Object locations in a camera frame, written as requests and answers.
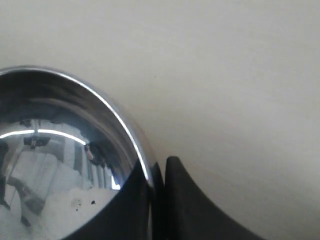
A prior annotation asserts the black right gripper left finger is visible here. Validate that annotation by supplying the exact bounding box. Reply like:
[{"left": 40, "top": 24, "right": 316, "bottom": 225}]
[{"left": 66, "top": 163, "right": 165, "bottom": 240}]

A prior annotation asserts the ribbed steel bowl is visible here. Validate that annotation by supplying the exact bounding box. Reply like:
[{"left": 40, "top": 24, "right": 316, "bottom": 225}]
[{"left": 0, "top": 66, "right": 157, "bottom": 240}]

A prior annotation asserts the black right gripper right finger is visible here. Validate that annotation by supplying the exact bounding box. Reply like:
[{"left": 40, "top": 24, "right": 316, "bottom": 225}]
[{"left": 165, "top": 156, "right": 262, "bottom": 240}]

